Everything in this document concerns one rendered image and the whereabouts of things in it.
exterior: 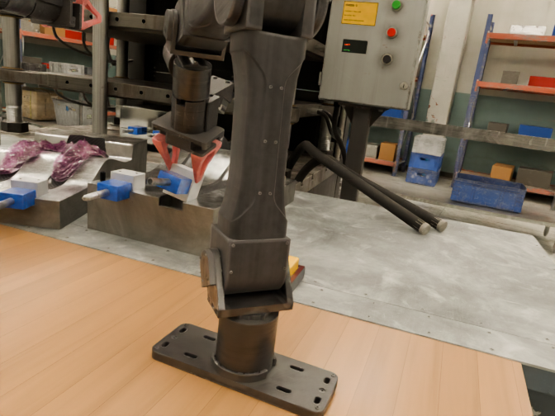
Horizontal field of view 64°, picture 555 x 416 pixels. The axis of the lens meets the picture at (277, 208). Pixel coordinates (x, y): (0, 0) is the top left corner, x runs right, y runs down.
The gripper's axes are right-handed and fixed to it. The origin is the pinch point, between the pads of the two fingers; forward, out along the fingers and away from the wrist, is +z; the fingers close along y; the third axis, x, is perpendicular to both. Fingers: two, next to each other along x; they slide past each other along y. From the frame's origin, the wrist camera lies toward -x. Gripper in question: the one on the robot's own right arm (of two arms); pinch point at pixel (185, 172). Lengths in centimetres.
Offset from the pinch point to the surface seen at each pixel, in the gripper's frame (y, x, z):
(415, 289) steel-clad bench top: -43.4, -3.5, 6.9
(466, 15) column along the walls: -31, -654, 60
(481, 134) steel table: -82, -335, 98
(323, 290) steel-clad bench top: -29.9, 6.0, 6.5
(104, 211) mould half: 12.7, 6.3, 10.8
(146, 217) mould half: 3.9, 5.6, 8.4
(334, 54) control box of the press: 1, -89, -1
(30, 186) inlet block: 25.6, 10.3, 8.7
